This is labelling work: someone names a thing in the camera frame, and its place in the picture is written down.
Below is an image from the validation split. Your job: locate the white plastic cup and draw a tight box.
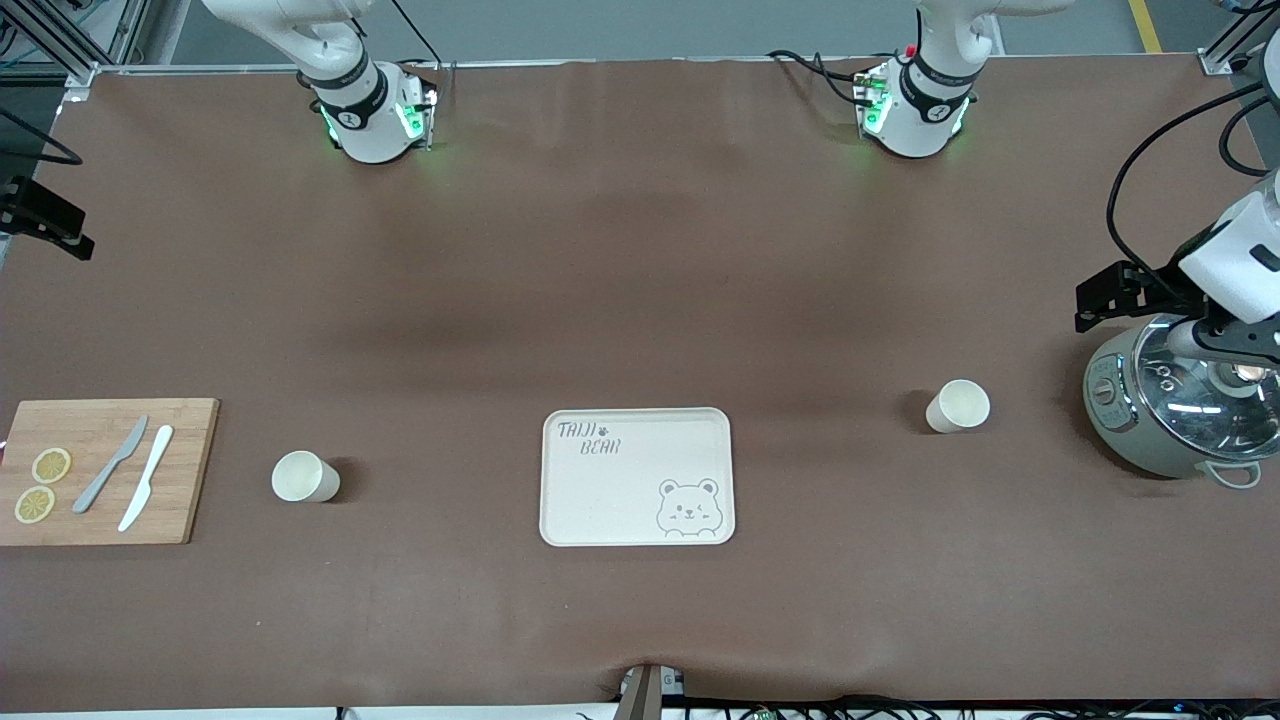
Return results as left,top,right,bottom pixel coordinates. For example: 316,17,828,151
925,379,991,434
271,450,341,503

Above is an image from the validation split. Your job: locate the grey-green cooking pot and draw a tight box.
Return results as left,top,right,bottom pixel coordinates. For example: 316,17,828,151
1083,325,1266,490

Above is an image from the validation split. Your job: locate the glass pot lid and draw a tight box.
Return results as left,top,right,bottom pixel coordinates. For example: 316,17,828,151
1138,316,1280,453

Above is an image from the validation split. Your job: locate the grey plastic knife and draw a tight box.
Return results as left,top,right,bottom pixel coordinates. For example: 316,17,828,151
72,415,150,515

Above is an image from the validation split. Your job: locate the white plastic knife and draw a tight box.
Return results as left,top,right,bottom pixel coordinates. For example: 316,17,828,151
118,425,175,533

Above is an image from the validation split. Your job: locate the bamboo cutting board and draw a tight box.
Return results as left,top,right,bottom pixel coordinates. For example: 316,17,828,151
0,398,221,547

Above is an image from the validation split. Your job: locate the brown table mat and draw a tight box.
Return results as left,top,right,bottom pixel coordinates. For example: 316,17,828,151
0,57,1280,713

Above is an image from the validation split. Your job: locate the cream tray with bear print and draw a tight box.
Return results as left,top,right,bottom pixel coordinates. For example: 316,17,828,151
540,407,736,548

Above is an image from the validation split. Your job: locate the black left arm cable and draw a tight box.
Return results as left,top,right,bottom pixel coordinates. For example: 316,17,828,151
1107,83,1266,286

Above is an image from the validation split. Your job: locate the aluminium frame post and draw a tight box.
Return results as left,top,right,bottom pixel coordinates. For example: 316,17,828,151
0,0,151,101
1198,0,1280,77

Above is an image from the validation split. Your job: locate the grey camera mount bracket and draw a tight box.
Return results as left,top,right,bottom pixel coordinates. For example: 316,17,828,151
615,663,687,720

